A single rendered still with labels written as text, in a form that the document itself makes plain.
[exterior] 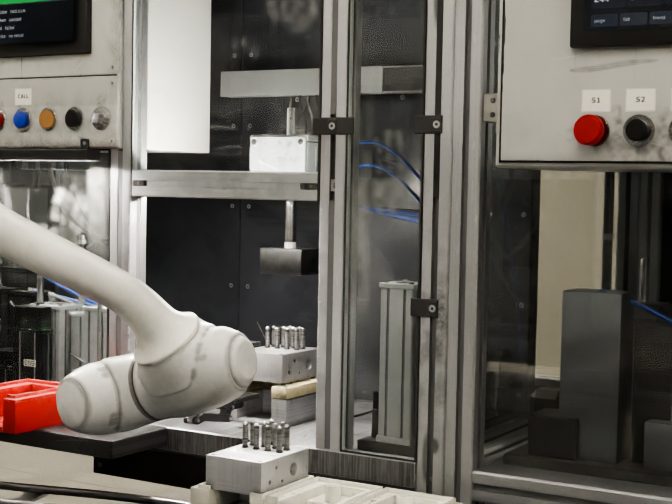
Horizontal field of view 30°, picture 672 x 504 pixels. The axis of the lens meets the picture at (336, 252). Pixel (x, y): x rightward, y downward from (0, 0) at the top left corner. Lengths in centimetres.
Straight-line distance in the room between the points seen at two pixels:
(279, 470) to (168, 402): 20
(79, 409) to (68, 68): 69
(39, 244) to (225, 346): 28
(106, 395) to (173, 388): 11
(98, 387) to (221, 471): 21
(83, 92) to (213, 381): 70
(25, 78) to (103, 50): 18
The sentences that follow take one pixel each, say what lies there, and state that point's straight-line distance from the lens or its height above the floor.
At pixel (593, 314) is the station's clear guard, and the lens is 176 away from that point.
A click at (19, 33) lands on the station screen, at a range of 227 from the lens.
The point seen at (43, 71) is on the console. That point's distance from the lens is 226.
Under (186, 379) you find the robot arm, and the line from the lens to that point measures 168.
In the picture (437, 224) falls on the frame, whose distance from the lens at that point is 183.
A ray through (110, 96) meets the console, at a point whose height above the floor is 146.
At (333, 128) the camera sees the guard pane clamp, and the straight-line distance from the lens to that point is 190.
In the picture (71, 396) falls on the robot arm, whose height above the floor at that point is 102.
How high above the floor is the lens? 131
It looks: 3 degrees down
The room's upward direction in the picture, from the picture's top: 1 degrees clockwise
